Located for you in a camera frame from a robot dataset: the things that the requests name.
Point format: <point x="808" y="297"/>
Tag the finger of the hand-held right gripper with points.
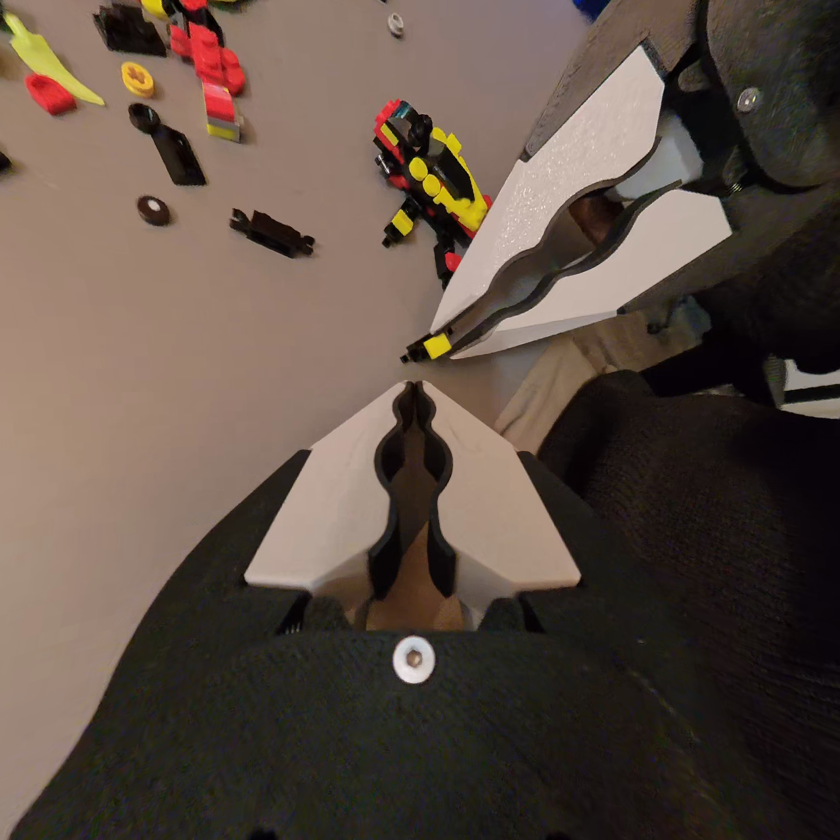
<point x="656" y="256"/>
<point x="577" y="151"/>

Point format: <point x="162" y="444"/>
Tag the scattered loose lego pieces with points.
<point x="216" y="62"/>

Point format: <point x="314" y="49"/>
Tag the small yellow lego tile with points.
<point x="437" y="346"/>

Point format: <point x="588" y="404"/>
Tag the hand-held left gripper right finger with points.
<point x="518" y="525"/>

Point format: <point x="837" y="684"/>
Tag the partly built lego model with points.
<point x="426" y="174"/>

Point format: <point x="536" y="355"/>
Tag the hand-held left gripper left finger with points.
<point x="321" y="518"/>

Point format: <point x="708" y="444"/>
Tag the person's right hand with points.
<point x="594" y="220"/>

